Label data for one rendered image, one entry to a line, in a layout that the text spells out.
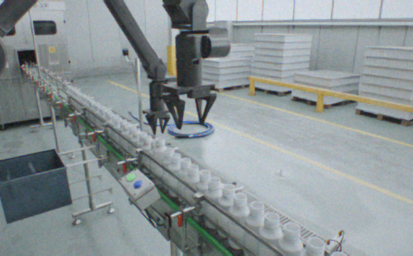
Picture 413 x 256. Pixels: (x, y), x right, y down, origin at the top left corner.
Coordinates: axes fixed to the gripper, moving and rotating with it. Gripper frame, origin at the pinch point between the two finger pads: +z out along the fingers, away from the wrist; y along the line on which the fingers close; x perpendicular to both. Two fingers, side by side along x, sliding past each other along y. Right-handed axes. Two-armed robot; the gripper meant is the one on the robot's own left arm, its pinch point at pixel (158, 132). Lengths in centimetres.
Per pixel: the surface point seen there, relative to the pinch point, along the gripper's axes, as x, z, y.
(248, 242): 54, 16, 2
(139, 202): 19.2, 15.4, 17.9
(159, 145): 1.4, 5.0, 0.7
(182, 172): 19.0, 9.7, 0.9
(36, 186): -51, 34, 43
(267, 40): -424, -18, -528
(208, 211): 36.3, 15.8, 2.3
